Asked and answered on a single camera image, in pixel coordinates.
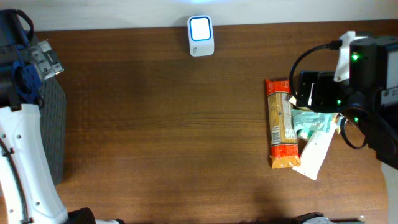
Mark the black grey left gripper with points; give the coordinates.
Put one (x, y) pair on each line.
(43, 55)

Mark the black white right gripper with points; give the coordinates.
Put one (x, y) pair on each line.
(316, 81)

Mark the mint green tissue packet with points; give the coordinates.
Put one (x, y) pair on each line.
(311, 121)

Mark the green white tissue pack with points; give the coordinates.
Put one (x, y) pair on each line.
(304, 134)

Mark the white tube with gold cap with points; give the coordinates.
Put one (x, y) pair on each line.
(315, 152)

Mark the red orange pasta packet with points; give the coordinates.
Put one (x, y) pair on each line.
(284, 141)

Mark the yellow white snack bag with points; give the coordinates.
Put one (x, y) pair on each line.
(291, 99)

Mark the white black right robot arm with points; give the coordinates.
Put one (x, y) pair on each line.
(364, 92)

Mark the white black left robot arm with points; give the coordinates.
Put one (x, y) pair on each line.
(26, 182)

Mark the white barcode scanner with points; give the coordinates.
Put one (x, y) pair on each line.
(200, 36)

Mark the grey plastic shopping basket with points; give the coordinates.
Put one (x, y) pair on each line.
(53, 109)

